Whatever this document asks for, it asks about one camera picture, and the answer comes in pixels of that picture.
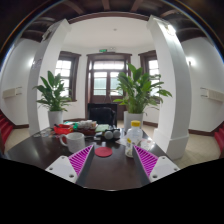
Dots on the green exit sign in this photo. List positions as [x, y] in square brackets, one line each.
[103, 50]

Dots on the right potted green plant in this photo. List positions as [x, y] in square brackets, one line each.
[139, 91]

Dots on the dark wooden double door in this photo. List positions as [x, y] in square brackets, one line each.
[101, 79]

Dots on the white ceramic mug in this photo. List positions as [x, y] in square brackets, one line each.
[74, 141]

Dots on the clear bottle with yellow cap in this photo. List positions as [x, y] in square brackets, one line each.
[133, 137]

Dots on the red bowl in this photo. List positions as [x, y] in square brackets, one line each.
[63, 129]

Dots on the round red coaster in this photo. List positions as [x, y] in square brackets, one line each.
[103, 151]

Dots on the potted green plant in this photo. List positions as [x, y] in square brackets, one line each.
[52, 98]
[139, 91]

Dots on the black office chair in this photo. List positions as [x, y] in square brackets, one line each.
[102, 113]

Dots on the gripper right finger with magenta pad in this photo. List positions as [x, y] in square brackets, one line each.
[151, 167]

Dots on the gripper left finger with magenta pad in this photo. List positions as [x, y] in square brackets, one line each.
[74, 168]

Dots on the green book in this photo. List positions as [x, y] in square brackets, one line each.
[101, 128]

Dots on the left potted green plant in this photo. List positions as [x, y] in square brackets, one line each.
[52, 98]

